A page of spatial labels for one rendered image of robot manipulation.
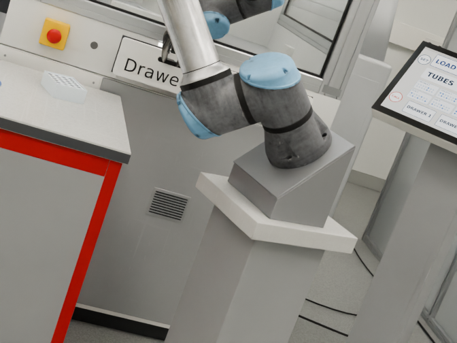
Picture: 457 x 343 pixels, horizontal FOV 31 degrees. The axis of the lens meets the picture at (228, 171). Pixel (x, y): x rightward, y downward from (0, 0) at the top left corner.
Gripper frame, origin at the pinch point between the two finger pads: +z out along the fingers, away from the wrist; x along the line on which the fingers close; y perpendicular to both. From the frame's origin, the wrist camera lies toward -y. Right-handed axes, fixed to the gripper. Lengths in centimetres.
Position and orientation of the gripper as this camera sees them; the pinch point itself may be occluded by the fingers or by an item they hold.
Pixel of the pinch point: (171, 58)
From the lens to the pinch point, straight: 238.8
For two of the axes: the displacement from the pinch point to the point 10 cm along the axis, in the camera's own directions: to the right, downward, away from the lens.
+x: 9.3, 2.7, 2.5
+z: -3.7, 5.7, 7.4
